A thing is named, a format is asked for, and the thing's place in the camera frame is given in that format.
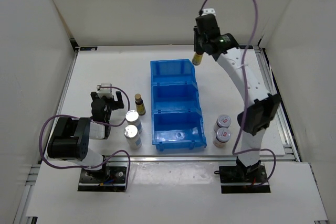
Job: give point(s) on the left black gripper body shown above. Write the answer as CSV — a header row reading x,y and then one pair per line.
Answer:
x,y
108,102

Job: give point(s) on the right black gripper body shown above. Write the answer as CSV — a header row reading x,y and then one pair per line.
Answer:
x,y
200,42

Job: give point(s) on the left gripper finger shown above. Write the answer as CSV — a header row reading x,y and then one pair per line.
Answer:
x,y
93,95
117,101

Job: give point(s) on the brown bottle yellow label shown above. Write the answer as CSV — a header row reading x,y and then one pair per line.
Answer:
x,y
139,104
197,59

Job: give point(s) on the red-label lid jar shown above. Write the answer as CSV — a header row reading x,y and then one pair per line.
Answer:
x,y
223,120
222,136

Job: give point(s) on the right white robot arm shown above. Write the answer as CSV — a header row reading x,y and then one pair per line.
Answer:
x,y
260,106

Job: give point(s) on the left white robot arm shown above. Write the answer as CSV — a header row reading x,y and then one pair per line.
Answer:
x,y
71,136

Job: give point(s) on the rear silver-lid white jar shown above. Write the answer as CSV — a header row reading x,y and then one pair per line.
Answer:
x,y
133,118

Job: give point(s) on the silver-lid white jar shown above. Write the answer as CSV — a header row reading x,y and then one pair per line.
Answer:
x,y
132,136
133,118

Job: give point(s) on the front silver-lid white jar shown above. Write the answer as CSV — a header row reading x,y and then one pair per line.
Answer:
x,y
132,136

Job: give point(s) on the left blue corner label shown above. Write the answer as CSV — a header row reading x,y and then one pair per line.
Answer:
x,y
88,48

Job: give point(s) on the blue three-compartment plastic bin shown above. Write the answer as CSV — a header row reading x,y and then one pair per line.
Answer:
x,y
177,121

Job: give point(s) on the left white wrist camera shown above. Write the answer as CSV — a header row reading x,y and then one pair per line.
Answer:
x,y
105,90

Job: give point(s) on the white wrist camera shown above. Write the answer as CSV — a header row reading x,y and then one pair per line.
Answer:
x,y
206,11
105,90

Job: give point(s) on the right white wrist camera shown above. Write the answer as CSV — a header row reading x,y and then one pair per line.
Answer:
x,y
206,11

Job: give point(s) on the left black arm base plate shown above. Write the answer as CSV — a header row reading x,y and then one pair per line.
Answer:
x,y
112,178

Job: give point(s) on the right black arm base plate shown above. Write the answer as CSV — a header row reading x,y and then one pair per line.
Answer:
x,y
241,179

